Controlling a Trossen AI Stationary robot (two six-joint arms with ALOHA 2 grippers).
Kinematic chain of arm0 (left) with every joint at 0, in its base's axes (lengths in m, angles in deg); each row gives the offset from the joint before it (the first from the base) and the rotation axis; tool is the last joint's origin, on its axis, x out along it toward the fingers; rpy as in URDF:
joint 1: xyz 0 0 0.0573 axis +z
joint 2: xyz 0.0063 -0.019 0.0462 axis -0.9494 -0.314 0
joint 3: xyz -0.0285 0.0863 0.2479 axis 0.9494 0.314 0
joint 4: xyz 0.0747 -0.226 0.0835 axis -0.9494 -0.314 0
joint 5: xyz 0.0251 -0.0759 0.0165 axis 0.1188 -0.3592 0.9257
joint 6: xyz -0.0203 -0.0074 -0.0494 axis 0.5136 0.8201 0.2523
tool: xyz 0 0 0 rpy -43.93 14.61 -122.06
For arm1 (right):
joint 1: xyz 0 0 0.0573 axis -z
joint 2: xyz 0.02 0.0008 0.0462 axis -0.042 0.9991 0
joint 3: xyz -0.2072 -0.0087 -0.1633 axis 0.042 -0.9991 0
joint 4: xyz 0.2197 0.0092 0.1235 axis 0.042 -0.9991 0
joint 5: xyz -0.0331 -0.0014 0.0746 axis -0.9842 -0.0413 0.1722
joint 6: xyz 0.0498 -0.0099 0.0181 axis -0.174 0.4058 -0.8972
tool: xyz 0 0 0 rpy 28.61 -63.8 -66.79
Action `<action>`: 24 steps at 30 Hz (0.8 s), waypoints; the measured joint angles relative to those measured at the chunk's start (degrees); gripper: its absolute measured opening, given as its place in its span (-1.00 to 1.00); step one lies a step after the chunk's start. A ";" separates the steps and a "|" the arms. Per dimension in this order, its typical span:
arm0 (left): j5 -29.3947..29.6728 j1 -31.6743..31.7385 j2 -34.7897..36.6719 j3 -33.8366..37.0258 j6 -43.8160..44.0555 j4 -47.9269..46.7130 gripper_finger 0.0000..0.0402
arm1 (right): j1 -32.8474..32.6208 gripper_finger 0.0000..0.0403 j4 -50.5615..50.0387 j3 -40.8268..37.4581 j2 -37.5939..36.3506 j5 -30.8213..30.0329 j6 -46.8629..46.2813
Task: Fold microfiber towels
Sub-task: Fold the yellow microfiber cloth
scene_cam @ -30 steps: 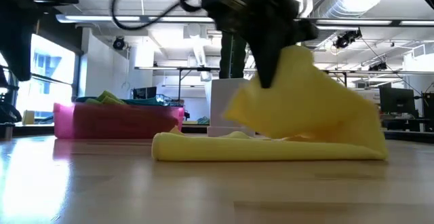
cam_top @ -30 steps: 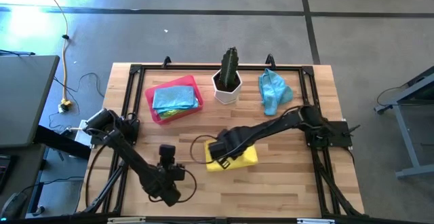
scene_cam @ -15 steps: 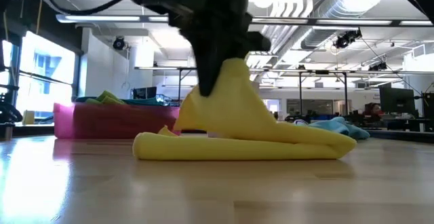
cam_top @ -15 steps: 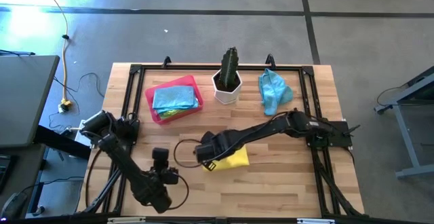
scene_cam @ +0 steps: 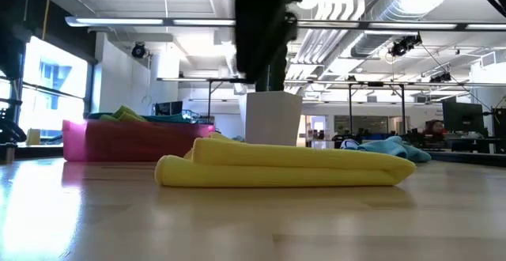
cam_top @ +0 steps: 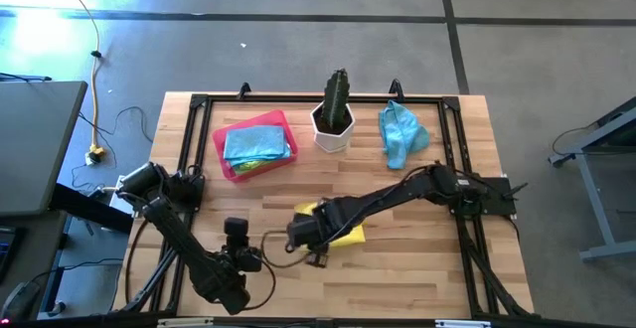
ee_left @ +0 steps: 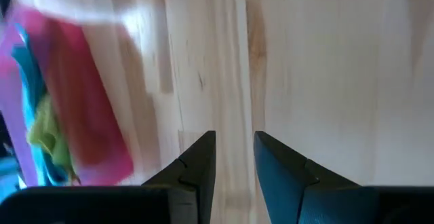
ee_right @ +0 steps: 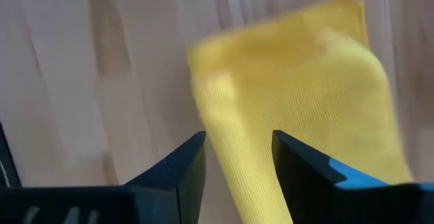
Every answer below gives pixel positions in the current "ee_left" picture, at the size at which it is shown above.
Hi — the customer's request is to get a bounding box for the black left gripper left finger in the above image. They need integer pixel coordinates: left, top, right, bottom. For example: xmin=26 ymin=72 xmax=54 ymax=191
xmin=0 ymin=130 xmax=217 ymax=224

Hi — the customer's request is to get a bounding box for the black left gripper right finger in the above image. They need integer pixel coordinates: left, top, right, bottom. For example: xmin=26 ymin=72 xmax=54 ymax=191
xmin=253 ymin=130 xmax=434 ymax=224

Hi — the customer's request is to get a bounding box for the large teal microfiber towel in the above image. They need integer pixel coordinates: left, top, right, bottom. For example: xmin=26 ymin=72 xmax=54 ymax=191
xmin=0 ymin=23 xmax=74 ymax=203

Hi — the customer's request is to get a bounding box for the lime green microfiber towel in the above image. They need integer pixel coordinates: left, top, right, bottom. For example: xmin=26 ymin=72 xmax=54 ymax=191
xmin=26 ymin=94 xmax=81 ymax=185

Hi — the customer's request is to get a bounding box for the pink plastic bin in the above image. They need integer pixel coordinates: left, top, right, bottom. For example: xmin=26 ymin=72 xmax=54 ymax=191
xmin=0 ymin=5 xmax=135 ymax=187

